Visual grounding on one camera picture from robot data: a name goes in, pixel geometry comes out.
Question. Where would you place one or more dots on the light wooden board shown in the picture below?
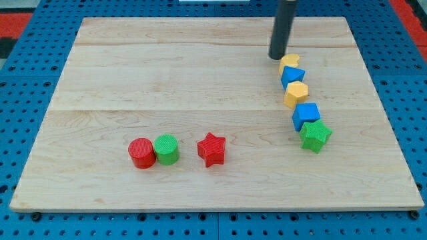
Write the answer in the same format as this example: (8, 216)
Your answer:
(129, 78)

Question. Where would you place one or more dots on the yellow hexagon block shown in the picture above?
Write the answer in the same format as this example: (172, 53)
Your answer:
(296, 92)

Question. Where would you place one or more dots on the red star block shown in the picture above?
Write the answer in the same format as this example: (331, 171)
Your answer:
(212, 150)

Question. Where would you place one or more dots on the green star block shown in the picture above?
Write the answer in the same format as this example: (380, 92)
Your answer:
(314, 135)

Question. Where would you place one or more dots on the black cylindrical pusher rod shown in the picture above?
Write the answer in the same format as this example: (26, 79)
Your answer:
(282, 27)

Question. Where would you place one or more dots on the green cylinder block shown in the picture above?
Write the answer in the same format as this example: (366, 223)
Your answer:
(166, 149)

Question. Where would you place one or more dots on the red cylinder block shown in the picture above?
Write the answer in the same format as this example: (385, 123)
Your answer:
(142, 153)

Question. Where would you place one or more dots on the blue triangle block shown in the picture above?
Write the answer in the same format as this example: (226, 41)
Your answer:
(291, 74)

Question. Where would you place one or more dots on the yellow heart block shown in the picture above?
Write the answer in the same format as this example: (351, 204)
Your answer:
(290, 60)

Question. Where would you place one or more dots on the blue cube block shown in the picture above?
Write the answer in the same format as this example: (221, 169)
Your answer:
(305, 112)

